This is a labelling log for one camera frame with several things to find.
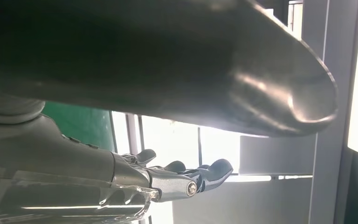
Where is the white partition panel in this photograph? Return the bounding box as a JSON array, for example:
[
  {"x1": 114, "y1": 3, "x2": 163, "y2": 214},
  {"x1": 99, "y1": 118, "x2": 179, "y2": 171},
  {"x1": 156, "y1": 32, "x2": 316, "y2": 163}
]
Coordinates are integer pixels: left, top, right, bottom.
[{"x1": 239, "y1": 134, "x2": 317, "y2": 177}]

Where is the dark window frame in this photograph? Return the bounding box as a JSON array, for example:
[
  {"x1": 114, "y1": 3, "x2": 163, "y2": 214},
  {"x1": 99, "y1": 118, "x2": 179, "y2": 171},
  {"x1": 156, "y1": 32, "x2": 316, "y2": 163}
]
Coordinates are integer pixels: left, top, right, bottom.
[{"x1": 109, "y1": 111, "x2": 203, "y2": 168}]

